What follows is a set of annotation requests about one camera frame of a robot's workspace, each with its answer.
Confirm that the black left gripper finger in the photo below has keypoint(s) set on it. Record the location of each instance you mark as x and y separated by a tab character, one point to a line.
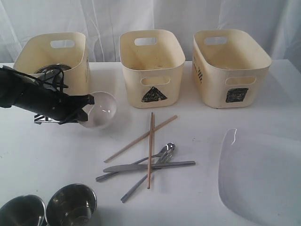
78	115
81	100

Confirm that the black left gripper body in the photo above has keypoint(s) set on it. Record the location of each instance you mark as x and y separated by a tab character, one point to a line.
36	99

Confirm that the white ceramic bowl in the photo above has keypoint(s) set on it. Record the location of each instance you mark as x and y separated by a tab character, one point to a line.
102	113

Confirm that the large stainless steel bowl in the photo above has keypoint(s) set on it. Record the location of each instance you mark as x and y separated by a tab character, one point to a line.
41	70

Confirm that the wooden chopstick diagonal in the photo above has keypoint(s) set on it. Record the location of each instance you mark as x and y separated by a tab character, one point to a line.
155	128

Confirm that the wooden chopstick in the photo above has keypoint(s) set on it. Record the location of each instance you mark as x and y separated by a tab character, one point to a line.
150	150

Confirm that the stainless steel cup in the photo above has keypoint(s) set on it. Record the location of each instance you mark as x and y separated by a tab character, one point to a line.
72	205
24	210

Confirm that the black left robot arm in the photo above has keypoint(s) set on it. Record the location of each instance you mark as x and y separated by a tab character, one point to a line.
53	80

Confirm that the cream bin with circle mark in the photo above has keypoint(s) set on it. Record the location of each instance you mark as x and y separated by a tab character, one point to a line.
67	48

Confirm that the stainless steel knife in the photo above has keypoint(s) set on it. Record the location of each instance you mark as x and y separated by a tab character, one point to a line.
131	167

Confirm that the white backdrop curtain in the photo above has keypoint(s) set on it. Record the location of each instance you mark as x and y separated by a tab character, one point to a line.
274	24

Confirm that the cream bin with triangle mark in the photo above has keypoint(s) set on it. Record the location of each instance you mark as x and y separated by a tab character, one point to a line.
152	64

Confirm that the stainless steel spoon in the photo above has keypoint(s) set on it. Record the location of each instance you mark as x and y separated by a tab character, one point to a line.
167	148

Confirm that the cream bin with square mark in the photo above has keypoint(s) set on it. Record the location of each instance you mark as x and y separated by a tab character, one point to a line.
228	67

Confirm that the white square plate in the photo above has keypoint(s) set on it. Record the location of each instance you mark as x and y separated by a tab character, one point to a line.
259	177

